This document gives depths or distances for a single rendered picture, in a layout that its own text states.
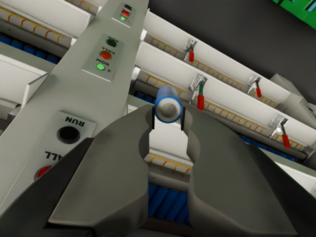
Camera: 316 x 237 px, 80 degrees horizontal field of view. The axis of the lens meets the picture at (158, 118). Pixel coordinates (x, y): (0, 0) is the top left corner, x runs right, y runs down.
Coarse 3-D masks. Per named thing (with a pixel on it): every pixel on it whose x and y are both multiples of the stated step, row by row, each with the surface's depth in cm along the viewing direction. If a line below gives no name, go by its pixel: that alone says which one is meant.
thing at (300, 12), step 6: (300, 0) 47; (306, 0) 46; (312, 0) 44; (294, 6) 48; (300, 6) 47; (306, 6) 45; (294, 12) 48; (300, 12) 46; (306, 12) 44; (300, 18) 45
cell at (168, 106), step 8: (160, 88) 17; (168, 88) 15; (160, 96) 12; (168, 96) 12; (176, 96) 13; (160, 104) 12; (168, 104) 12; (176, 104) 12; (160, 112) 12; (168, 112) 12; (176, 112) 12; (160, 120) 12; (168, 120) 12; (176, 120) 12
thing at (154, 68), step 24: (144, 48) 40; (144, 72) 42; (168, 72) 43; (192, 72) 44; (144, 96) 44; (192, 96) 44; (216, 96) 47; (240, 96) 48; (240, 120) 51; (264, 120) 52; (288, 120) 54; (264, 144) 54; (288, 144) 47; (312, 144) 59; (312, 168) 57
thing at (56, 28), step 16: (0, 0) 33; (16, 0) 33; (32, 0) 34; (48, 0) 34; (64, 0) 34; (0, 16) 34; (16, 16) 34; (32, 16) 35; (48, 16) 35; (64, 16) 35; (80, 16) 36; (0, 32) 34; (16, 32) 33; (32, 32) 35; (48, 32) 36; (64, 32) 36; (80, 32) 37; (32, 48) 36; (48, 48) 35; (64, 48) 36
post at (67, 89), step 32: (128, 0) 51; (96, 32) 33; (128, 32) 38; (64, 64) 24; (128, 64) 31; (32, 96) 19; (64, 96) 21; (96, 96) 23; (32, 128) 17; (96, 128) 20; (0, 160) 14; (0, 192) 13
